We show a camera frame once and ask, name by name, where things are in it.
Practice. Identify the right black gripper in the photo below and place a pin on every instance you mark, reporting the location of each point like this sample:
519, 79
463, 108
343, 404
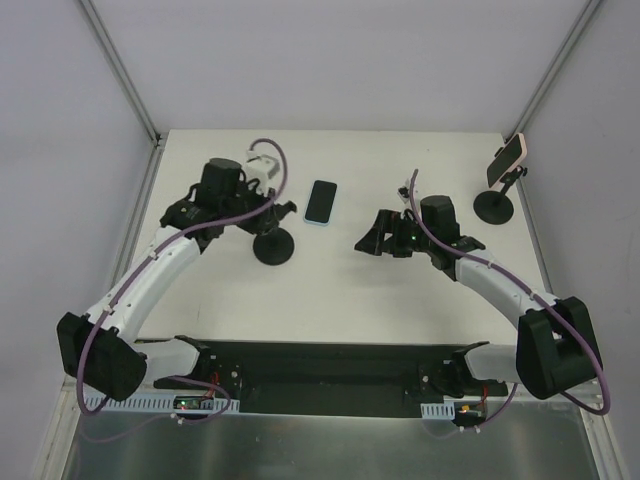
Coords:
382, 235

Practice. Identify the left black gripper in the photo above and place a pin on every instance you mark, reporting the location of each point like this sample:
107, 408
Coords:
270, 213

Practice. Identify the black phone stand one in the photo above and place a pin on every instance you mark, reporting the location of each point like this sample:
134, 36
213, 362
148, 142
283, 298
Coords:
274, 248

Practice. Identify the blue case phone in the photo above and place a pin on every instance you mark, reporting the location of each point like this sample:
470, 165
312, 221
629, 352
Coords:
320, 203

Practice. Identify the black phone stand two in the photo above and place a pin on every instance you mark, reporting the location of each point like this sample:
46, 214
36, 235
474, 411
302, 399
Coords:
495, 207

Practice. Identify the pink case phone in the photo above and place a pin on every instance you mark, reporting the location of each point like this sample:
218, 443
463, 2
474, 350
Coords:
511, 155

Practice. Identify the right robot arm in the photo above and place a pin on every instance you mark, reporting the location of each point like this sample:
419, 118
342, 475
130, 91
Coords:
556, 348

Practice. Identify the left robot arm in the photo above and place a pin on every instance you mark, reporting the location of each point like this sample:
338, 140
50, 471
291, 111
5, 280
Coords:
99, 348

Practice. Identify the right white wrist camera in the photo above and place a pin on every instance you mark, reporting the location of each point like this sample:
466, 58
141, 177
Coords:
407, 192

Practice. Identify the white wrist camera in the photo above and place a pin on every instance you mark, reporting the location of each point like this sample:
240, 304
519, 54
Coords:
261, 167
407, 192

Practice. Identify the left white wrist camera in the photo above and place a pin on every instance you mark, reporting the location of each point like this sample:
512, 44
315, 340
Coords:
261, 167

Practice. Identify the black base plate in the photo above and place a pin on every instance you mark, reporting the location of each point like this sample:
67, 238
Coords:
354, 380

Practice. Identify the right white cable duct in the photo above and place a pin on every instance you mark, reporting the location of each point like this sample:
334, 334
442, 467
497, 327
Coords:
444, 411

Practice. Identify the white cable duct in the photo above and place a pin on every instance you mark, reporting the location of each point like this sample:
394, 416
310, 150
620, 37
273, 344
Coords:
171, 403
444, 411

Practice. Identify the right aluminium frame post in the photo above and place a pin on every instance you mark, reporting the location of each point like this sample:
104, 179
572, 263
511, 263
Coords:
578, 29

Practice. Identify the aluminium frame post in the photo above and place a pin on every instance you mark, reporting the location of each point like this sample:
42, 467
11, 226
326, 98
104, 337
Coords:
115, 63
578, 29

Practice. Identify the left aluminium frame post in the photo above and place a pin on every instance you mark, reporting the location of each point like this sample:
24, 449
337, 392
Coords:
115, 63

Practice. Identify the left white cable duct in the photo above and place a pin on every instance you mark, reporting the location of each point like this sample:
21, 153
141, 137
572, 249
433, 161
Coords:
171, 403

